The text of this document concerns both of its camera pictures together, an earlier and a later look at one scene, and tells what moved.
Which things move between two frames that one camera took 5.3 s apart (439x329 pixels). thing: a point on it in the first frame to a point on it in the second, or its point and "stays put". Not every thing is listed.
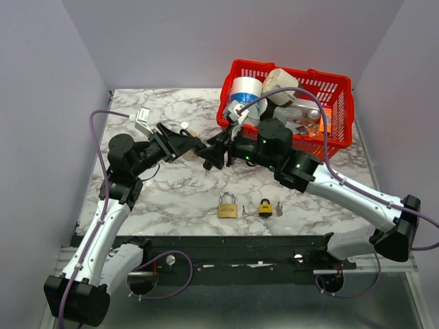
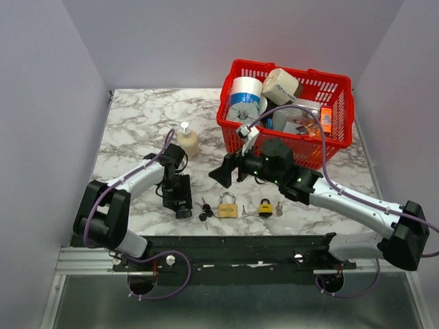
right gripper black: (223, 143) to (223, 173)
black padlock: (202, 151) to (184, 211)
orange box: (328, 113) stays put
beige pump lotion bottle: (193, 155) stays put
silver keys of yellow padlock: (279, 210) stays put
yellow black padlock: (265, 210) stays put
